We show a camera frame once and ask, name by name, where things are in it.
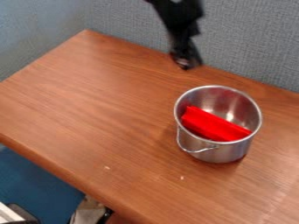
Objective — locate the red plastic block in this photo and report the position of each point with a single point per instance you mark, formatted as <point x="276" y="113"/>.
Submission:
<point x="207" y="125"/>

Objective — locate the white and black floor object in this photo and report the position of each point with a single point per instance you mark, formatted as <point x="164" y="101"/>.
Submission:
<point x="12" y="214"/>

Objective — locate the grey table leg bracket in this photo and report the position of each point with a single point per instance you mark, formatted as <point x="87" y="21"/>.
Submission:
<point x="91" y="212"/>

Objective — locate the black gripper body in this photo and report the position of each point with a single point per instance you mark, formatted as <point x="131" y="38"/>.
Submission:
<point x="179" y="15"/>

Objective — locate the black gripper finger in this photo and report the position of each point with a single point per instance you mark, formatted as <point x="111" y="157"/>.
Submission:
<point x="195" y="58"/>
<point x="180" y="50"/>

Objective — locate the stainless steel pot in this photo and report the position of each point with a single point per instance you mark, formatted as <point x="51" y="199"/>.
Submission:
<point x="228" y="104"/>

